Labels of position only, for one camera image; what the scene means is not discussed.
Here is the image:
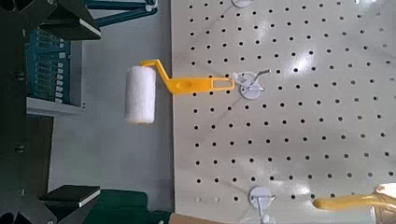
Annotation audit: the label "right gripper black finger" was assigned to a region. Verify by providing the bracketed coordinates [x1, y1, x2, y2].
[21, 0, 102, 41]
[21, 185, 101, 224]

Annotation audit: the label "white perforated pegboard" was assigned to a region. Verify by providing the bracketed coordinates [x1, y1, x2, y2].
[170, 0, 396, 224]

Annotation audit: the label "yellow handled pliers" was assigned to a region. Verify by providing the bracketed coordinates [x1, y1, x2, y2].
[312, 183, 396, 216]

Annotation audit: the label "dark green rounded object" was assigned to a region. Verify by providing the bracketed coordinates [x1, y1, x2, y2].
[83, 189, 173, 224]

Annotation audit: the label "white cylindrical bottle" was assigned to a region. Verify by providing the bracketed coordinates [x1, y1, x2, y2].
[123, 59, 236, 125]

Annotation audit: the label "tan cardboard piece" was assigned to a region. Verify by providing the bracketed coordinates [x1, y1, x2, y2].
[168, 212, 225, 224]

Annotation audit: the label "blue grey handled crate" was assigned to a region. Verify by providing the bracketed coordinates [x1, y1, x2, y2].
[26, 0, 158, 117]

